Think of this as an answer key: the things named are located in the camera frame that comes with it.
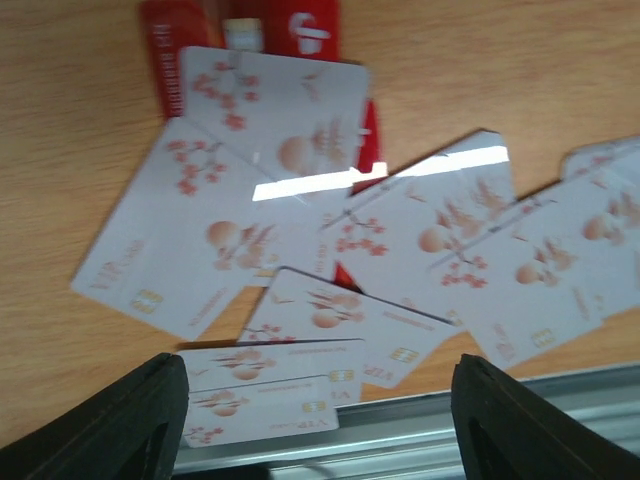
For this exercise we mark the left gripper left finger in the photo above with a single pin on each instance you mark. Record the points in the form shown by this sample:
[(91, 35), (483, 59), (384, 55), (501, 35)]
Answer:
[(129, 430)]

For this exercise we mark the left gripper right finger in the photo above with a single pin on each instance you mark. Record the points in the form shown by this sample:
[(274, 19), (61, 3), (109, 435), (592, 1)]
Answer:
[(506, 431)]

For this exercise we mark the white floral card pile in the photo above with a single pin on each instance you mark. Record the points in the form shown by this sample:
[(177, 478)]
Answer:
[(255, 184)]

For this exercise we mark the red card under pile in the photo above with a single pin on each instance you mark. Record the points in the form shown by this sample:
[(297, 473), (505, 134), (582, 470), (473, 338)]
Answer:
[(240, 50)]

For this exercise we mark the aluminium table edge rail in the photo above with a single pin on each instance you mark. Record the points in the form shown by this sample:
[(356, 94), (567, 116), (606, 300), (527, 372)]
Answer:
[(414, 437)]

